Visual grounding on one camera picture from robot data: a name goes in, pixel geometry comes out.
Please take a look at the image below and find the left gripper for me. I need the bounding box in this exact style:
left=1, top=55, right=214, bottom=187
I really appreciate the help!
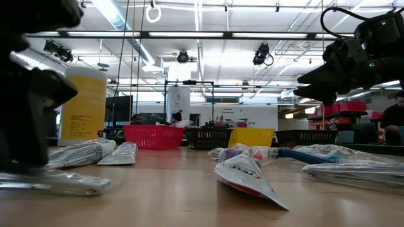
left=0, top=59, right=79, bottom=175

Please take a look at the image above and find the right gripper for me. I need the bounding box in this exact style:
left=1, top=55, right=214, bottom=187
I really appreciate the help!
left=292, top=37, right=379, bottom=107

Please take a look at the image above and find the printed white toothpaste tube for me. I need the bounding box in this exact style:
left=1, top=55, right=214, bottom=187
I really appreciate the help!
left=46, top=138, right=117, bottom=170

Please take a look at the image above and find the clear blue toothbrush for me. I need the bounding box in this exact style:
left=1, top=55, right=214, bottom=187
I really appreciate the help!
left=276, top=147, right=354, bottom=165

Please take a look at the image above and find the small silver-white toothpaste tube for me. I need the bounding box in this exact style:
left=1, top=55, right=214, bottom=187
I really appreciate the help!
left=97, top=141, right=139, bottom=166

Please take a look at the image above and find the dark storage shelf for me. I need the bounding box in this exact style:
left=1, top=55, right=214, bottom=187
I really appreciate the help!
left=307, top=110, right=369, bottom=131

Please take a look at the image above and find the wide black plastic basket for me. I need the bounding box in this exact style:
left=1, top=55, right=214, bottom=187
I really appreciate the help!
left=275, top=129, right=338, bottom=148

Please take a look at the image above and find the yellow label wipes canister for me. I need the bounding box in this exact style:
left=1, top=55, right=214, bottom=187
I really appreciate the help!
left=57, top=65, right=108, bottom=147

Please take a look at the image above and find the yellow plastic basket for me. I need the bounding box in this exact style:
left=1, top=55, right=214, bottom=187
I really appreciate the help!
left=227, top=127, right=276, bottom=148

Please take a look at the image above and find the long clear wrapped toothbrush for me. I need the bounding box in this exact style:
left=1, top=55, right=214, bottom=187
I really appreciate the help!
left=301, top=162, right=404, bottom=192

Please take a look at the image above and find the black ceiling spotlight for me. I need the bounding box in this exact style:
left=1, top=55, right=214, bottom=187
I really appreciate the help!
left=56, top=47, right=74, bottom=63
left=43, top=40, right=59, bottom=54

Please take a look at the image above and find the black monitor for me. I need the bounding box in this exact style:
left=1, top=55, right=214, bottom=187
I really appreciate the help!
left=105, top=95, right=134, bottom=124

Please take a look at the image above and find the Crest white toothpaste tube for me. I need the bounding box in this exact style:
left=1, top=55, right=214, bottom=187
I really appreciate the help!
left=213, top=148, right=290, bottom=211

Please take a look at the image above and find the red plastic basket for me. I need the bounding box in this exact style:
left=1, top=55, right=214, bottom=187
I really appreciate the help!
left=122, top=124, right=186, bottom=151

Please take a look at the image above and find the clear plastic wrapped bundle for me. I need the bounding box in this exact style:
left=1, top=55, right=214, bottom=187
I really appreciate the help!
left=171, top=119, right=196, bottom=129

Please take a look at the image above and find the white round pillar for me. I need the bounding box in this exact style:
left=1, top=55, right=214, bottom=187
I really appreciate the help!
left=166, top=86, right=191, bottom=122

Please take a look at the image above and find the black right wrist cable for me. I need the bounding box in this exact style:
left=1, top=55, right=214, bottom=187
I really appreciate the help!
left=319, top=6, right=370, bottom=39

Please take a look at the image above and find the black overhead camera with cable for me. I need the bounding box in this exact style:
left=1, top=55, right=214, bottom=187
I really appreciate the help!
left=252, top=42, right=275, bottom=66

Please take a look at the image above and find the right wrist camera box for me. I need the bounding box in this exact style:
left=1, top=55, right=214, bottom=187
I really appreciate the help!
left=353, top=11, right=404, bottom=48

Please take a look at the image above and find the black table edge rail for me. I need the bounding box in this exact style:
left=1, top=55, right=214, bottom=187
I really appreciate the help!
left=336, top=143, right=404, bottom=156

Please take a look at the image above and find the black metal frame stand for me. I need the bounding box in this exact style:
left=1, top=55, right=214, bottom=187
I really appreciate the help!
left=163, top=79, right=216, bottom=127

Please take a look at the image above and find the black hanging cable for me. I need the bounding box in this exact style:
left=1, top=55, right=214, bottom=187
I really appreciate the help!
left=114, top=0, right=131, bottom=95

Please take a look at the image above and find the round black overhead camera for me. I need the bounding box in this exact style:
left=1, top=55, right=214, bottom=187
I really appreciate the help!
left=176, top=49, right=190, bottom=64

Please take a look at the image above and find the black overhead frame bar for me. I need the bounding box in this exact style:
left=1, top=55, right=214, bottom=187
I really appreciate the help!
left=27, top=30, right=356, bottom=41

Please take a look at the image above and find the white hanging ring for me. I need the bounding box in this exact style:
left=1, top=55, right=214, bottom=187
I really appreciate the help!
left=145, top=4, right=162, bottom=24

